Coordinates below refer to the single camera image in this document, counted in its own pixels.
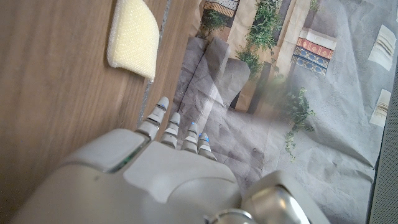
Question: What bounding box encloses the pale yellow sponge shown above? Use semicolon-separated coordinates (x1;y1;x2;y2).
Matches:
106;0;160;83

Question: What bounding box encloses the printed fabric backdrop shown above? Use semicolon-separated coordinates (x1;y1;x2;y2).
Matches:
169;0;398;224

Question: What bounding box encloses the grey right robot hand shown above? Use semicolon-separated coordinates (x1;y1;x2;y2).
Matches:
9;96;331;224

